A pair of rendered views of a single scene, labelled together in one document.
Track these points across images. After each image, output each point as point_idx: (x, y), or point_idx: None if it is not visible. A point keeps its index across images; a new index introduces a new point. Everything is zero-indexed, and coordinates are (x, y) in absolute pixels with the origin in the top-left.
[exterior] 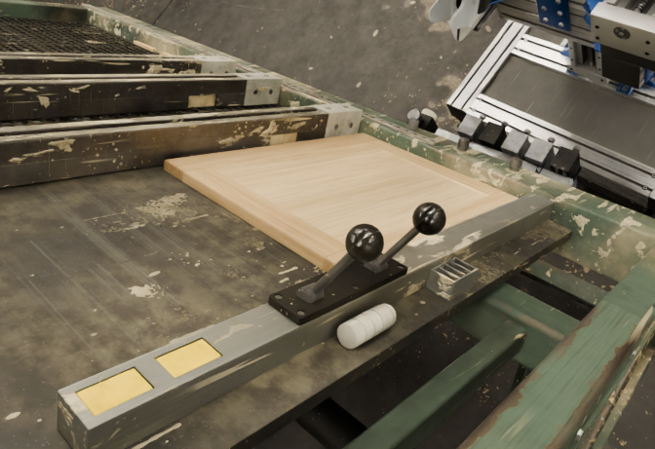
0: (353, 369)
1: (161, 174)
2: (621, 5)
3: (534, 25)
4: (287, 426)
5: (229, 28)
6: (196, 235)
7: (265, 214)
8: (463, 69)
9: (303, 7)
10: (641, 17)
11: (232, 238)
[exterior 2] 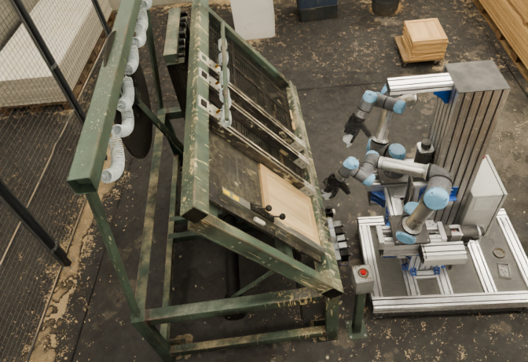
0: (251, 222)
1: (256, 165)
2: (383, 231)
3: (383, 219)
4: (214, 254)
5: (333, 119)
6: (251, 183)
7: (265, 191)
8: (380, 214)
9: (362, 140)
10: (382, 236)
11: (255, 189)
